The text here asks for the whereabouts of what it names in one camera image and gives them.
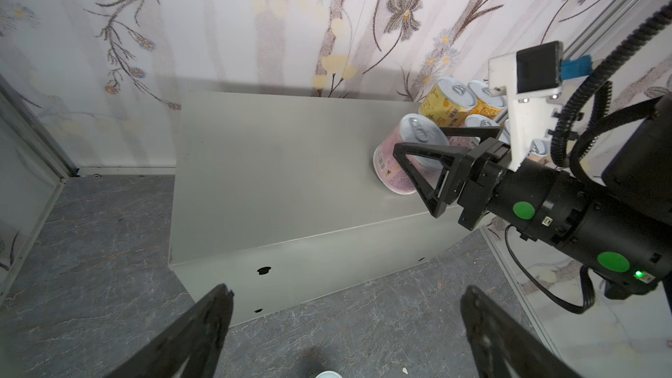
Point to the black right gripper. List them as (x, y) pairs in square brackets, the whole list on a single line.
[(448, 175)]

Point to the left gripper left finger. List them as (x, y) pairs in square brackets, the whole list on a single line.
[(191, 346)]

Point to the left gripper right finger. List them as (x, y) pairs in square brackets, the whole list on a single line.
[(500, 346)]

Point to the yellow white label can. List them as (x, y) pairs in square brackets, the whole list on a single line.
[(448, 103)]

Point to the orange persimmon label can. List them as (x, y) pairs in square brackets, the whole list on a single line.
[(538, 152)]

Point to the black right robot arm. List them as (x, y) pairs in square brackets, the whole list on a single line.
[(593, 183)]

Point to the blue label can upper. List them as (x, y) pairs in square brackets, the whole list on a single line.
[(328, 374)]

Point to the grey metal cabinet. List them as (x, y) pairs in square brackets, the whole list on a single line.
[(276, 197)]

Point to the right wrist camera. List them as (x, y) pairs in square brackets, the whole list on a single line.
[(532, 81)]

